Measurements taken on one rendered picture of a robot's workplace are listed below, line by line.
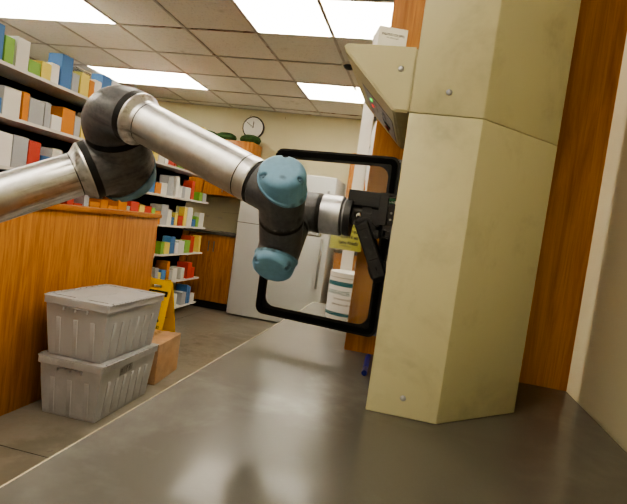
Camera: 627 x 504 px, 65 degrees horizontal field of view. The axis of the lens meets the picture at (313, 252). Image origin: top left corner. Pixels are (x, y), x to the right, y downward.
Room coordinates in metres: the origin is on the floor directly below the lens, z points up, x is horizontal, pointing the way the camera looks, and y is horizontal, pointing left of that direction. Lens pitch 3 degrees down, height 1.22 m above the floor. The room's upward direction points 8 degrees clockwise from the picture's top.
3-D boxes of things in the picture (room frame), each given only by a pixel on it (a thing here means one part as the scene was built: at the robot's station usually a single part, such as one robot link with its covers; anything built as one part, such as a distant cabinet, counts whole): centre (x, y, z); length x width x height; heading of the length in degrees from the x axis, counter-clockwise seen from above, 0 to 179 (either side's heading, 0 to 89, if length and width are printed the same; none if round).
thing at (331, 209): (0.93, -0.03, 1.24); 0.08 x 0.05 x 0.08; 168
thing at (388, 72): (0.94, -0.09, 1.46); 0.32 x 0.12 x 0.10; 168
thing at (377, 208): (0.91, -0.11, 1.25); 0.12 x 0.08 x 0.09; 78
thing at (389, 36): (0.89, -0.08, 1.54); 0.05 x 0.05 x 0.06; 6
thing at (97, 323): (2.89, 1.15, 0.49); 0.60 x 0.42 x 0.33; 168
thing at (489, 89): (0.90, -0.27, 1.33); 0.32 x 0.25 x 0.77; 168
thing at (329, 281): (1.14, -0.02, 1.19); 0.30 x 0.01 x 0.40; 68
